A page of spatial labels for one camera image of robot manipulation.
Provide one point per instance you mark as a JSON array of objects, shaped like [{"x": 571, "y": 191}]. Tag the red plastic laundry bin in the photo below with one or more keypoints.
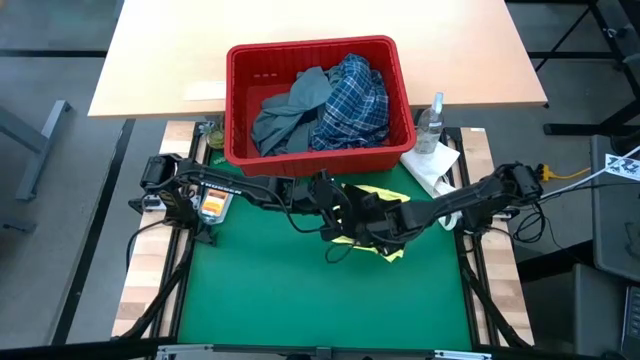
[{"x": 320, "y": 165}]

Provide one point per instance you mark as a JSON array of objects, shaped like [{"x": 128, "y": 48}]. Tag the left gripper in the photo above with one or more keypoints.
[{"x": 325, "y": 200}]

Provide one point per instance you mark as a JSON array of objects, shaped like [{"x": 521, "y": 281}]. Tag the printed paper sheet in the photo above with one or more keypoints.
[{"x": 622, "y": 167}]

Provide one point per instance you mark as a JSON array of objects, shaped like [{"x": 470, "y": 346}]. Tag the yellow T-shirt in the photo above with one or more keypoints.
[{"x": 385, "y": 194}]

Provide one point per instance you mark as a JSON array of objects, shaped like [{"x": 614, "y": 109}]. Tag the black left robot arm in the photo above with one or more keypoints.
[{"x": 225, "y": 182}]

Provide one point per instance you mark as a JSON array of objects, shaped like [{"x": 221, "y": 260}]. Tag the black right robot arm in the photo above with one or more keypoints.
[{"x": 475, "y": 197}]

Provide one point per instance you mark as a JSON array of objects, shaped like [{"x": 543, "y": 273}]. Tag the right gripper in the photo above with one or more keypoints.
[{"x": 380, "y": 220}]

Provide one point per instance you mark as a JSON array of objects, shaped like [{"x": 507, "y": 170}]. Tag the beige wooden desk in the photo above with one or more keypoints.
[{"x": 300, "y": 20}]

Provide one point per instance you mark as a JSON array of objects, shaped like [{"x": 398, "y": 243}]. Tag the clear spray bottle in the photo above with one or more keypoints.
[{"x": 427, "y": 130}]

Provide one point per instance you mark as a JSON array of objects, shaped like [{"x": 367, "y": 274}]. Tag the grey garment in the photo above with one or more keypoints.
[{"x": 290, "y": 110}]

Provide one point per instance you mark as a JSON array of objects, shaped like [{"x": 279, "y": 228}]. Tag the dark grey cabinet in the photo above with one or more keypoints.
[{"x": 570, "y": 310}]

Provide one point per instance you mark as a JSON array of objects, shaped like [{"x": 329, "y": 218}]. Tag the black diagonal frame strut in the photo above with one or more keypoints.
[
  {"x": 492, "y": 310},
  {"x": 155, "y": 300}
]

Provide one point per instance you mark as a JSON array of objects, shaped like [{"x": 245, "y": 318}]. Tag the black aluminium table frame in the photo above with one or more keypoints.
[{"x": 189, "y": 250}]

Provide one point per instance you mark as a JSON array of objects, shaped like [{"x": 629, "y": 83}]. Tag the blue plaid shirt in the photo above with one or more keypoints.
[{"x": 355, "y": 105}]

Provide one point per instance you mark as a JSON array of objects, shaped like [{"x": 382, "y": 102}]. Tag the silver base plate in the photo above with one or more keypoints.
[
  {"x": 147, "y": 205},
  {"x": 505, "y": 215}
]

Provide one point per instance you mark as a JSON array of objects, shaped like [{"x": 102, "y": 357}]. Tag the clear box with orange label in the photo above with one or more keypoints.
[{"x": 216, "y": 205}]

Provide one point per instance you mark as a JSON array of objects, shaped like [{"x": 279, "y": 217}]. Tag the black monitor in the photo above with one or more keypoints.
[{"x": 617, "y": 225}]

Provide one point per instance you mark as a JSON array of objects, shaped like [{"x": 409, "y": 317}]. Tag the white rectangular desk plate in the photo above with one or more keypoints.
[{"x": 205, "y": 91}]

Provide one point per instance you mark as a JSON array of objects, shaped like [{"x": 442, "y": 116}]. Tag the black desk leg frame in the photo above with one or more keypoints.
[{"x": 575, "y": 30}]

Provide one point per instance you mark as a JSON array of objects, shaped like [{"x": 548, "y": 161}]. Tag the grey desk leg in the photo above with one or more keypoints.
[{"x": 40, "y": 145}]

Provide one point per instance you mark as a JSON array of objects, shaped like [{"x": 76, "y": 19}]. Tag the white tote bag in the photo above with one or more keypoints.
[{"x": 430, "y": 165}]

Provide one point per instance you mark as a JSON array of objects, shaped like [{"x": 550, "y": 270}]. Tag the silver metal bar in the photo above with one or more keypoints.
[{"x": 240, "y": 351}]

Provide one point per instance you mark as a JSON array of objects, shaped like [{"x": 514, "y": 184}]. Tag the black keyboard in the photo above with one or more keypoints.
[{"x": 632, "y": 320}]

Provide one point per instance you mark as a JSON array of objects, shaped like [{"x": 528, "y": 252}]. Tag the small potted succulent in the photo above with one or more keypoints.
[{"x": 216, "y": 137}]

